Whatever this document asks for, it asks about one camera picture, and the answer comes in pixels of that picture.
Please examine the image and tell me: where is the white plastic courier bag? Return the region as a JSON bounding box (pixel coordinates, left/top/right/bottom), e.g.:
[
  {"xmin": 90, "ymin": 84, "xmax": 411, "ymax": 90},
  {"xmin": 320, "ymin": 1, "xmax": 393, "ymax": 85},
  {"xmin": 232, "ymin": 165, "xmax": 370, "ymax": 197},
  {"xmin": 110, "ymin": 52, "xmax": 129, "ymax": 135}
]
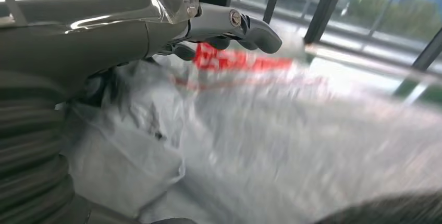
[{"xmin": 61, "ymin": 41, "xmax": 442, "ymax": 224}]

